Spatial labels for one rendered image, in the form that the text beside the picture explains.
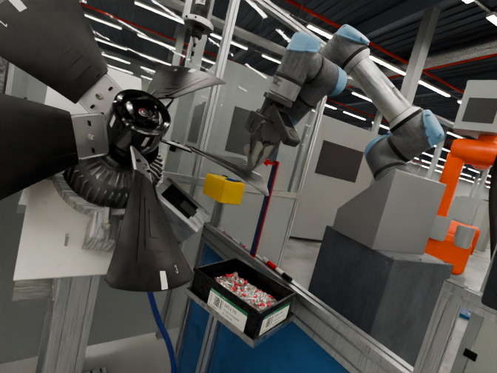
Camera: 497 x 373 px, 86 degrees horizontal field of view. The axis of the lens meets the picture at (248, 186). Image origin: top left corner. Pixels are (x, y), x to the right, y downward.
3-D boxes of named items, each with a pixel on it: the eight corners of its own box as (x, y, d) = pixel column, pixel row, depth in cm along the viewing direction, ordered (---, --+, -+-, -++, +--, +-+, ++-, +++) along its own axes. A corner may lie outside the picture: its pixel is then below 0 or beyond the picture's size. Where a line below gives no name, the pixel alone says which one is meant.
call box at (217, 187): (201, 195, 117) (206, 172, 116) (220, 197, 123) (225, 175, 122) (219, 206, 104) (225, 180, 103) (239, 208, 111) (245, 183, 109)
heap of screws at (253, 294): (196, 292, 68) (199, 279, 68) (232, 280, 80) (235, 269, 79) (253, 336, 57) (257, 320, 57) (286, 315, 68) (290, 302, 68)
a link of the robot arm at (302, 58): (330, 46, 65) (305, 29, 60) (309, 90, 68) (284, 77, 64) (312, 44, 71) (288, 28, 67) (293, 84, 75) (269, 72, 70)
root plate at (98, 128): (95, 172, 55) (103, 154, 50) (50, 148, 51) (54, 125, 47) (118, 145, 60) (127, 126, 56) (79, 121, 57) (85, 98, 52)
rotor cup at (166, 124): (140, 181, 62) (162, 151, 53) (78, 145, 57) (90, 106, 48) (166, 142, 71) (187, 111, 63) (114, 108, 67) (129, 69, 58)
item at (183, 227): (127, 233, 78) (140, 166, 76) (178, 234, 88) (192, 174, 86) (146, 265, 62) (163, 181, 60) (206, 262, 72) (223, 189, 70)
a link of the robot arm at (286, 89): (306, 89, 69) (284, 78, 64) (298, 106, 70) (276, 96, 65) (289, 83, 74) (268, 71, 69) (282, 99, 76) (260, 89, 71)
